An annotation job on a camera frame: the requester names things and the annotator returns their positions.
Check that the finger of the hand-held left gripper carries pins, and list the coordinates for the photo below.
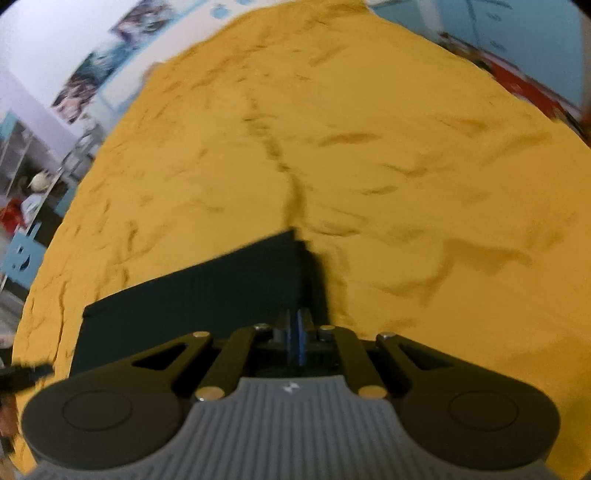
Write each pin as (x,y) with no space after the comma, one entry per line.
(27,374)

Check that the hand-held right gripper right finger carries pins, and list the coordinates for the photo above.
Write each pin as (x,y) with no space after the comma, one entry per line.
(303,337)

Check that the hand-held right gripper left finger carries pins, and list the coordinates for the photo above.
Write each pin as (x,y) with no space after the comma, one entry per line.
(288,337)

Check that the black pants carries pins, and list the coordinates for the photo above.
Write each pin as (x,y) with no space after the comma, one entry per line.
(207,295)

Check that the blue smiley chair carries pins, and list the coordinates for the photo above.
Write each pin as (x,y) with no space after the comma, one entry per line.
(21,254)

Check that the red bag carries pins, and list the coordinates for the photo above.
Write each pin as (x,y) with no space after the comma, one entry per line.
(11,214)

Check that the desk with blue drawer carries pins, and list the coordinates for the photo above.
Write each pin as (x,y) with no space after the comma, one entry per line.
(51,212)

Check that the yellow quilt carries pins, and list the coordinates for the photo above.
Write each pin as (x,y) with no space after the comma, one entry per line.
(369,161)

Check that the white ball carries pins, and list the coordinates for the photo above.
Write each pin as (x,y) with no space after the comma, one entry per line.
(41,181)

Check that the white shelf unit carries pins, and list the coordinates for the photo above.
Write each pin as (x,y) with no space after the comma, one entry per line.
(21,147)

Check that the white and blue headboard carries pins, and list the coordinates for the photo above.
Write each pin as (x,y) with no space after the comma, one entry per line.
(117,90)

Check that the red item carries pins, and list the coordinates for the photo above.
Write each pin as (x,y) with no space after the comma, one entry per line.
(531,90)

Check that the blue wardrobe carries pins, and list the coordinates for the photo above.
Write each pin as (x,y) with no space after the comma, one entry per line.
(521,32)

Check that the anime wall poster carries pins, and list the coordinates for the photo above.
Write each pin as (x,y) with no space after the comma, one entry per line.
(74,99)
(99,62)
(141,21)

